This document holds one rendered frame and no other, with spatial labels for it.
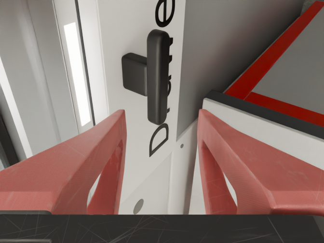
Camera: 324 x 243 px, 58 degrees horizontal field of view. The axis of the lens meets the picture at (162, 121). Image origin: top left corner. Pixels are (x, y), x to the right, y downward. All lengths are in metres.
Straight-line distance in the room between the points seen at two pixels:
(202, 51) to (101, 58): 0.21
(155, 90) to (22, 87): 0.09
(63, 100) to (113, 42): 0.05
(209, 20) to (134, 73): 0.19
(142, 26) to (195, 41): 0.14
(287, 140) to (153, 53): 0.22
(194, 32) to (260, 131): 0.14
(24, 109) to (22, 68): 0.03
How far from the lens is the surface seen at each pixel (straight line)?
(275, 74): 0.50
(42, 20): 0.19
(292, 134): 0.37
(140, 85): 0.22
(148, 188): 0.40
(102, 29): 0.20
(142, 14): 0.23
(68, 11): 0.20
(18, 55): 0.19
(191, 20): 0.34
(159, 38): 0.19
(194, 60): 0.38
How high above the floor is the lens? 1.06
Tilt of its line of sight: 42 degrees down
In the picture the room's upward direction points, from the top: 131 degrees counter-clockwise
